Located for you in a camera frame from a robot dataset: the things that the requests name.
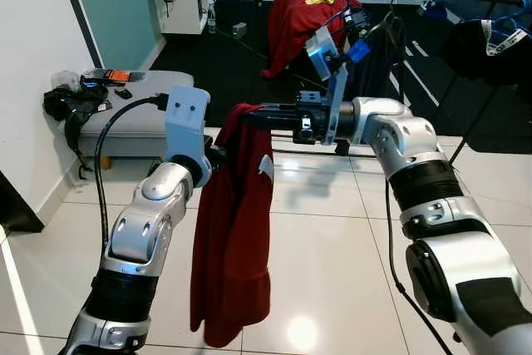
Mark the navy blue t-shirt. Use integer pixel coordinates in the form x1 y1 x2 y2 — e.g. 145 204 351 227
347 10 410 100

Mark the red t-shirt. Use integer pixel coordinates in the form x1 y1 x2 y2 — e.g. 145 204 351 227
189 102 277 348

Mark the blue plastic hanger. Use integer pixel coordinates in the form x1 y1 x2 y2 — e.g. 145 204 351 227
482 14 532 57

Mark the black rug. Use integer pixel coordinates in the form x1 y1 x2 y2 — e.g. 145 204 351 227
150 0 532 156

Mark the blue tape tag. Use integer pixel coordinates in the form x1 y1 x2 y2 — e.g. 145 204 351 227
347 39 371 62

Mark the red blanket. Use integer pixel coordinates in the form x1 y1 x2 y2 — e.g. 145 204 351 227
261 0 363 81

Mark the black machine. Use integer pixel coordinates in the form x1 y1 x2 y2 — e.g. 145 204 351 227
332 6 371 40

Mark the orange black device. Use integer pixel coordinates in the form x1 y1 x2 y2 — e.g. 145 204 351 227
83 68 134 83

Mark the white shelf cabinet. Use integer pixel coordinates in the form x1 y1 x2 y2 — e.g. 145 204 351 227
160 0 222 36

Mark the black bag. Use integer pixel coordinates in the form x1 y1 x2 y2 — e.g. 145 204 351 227
42 81 111 180

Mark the black garment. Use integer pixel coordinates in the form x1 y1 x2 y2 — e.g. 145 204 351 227
439 16 532 88

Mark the clear plastic bag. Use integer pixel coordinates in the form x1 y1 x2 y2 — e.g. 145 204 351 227
50 70 82 90

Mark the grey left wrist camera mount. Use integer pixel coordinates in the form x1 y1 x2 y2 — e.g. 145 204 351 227
164 85 212 177

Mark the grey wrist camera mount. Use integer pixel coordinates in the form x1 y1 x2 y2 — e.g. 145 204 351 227
164 85 212 177
304 24 352 146

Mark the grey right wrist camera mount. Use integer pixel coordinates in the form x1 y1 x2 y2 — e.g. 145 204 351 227
304 24 352 146

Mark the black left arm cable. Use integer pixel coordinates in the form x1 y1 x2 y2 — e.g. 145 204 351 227
91 94 170 260

